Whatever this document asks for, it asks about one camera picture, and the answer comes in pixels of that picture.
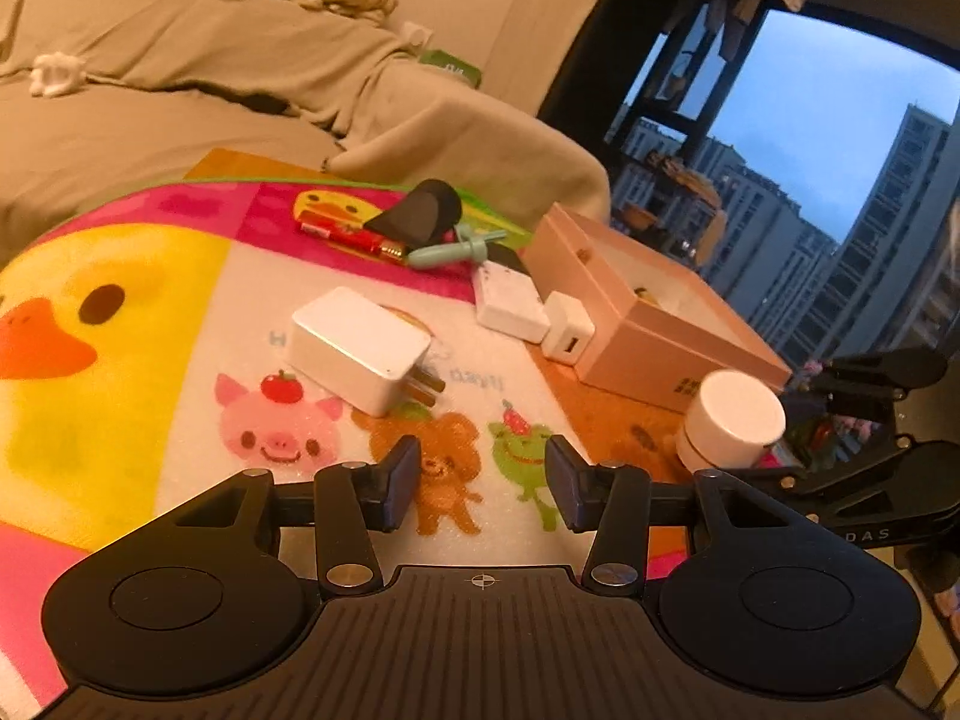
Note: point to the black curved plastic holder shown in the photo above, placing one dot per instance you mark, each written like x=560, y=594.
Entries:
x=425, y=215

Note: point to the white wall socket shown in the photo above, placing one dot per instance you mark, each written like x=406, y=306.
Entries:
x=414, y=37

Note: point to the small white plush toy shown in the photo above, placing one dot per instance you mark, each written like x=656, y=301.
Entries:
x=54, y=75

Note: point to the red lighter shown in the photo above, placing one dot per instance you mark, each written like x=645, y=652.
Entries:
x=355, y=238

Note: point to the black metal balcony shelf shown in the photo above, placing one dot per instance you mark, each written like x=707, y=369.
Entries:
x=665, y=165

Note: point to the beige covered sofa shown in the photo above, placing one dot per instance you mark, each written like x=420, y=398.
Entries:
x=168, y=81

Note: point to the pink cardboard gift box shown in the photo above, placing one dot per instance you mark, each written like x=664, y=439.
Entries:
x=659, y=327

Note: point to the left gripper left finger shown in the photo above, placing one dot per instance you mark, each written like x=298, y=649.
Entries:
x=350, y=502

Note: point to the green digital clock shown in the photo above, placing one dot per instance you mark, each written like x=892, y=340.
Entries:
x=439, y=58

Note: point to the teal plastic tool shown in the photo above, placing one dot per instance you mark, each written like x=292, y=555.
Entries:
x=468, y=246

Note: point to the colourful cartoon play mat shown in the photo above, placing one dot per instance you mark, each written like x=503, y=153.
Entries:
x=165, y=341

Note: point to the white round cream jar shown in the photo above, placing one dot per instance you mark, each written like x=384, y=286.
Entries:
x=732, y=421

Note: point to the large white power adapter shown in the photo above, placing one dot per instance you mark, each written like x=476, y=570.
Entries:
x=362, y=352

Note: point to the white square box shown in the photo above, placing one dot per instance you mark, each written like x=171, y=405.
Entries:
x=507, y=301

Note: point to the small white usb charger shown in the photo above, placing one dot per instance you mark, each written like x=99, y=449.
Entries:
x=570, y=329

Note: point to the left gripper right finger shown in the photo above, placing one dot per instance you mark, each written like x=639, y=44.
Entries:
x=614, y=504

